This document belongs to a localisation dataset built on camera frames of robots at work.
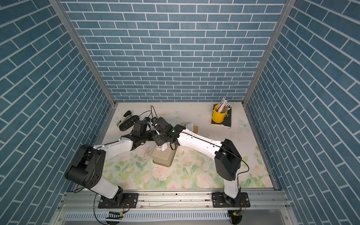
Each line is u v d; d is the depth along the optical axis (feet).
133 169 2.78
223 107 3.21
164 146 2.75
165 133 2.02
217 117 3.39
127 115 3.50
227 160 1.51
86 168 1.48
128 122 3.38
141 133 2.42
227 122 3.54
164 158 2.62
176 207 2.39
